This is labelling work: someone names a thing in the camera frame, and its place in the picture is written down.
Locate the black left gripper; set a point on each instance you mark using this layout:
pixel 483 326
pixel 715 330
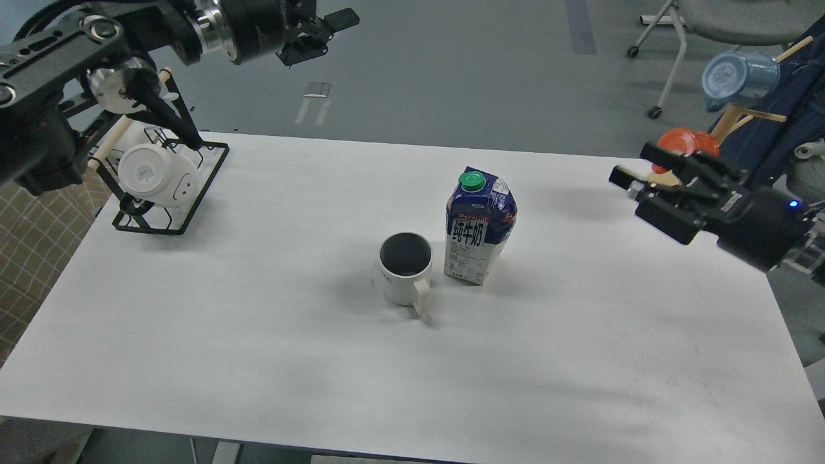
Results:
pixel 252 29

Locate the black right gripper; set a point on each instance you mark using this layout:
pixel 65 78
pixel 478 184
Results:
pixel 761 228

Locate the blue white milk carton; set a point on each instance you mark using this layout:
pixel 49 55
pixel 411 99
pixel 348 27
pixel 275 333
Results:
pixel 480 215

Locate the white ceramic mug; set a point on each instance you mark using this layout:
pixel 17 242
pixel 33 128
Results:
pixel 404 262

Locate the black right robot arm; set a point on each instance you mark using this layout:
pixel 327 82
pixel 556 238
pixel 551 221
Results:
pixel 810 259

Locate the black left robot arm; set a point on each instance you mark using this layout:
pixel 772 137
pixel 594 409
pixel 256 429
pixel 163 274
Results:
pixel 75 67

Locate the orange plastic cup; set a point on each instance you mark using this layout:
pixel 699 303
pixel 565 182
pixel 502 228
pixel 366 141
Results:
pixel 683 141

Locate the wooden cup tree stand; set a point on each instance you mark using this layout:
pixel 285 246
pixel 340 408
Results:
pixel 763 139

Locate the light blue plastic cup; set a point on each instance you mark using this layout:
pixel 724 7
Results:
pixel 741 79

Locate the grey office chair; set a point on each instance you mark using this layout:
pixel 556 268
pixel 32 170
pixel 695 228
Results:
pixel 730 22

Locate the beige checkered cloth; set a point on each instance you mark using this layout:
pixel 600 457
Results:
pixel 39 235

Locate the black wire cup rack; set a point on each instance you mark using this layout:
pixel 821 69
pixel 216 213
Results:
pixel 143 217

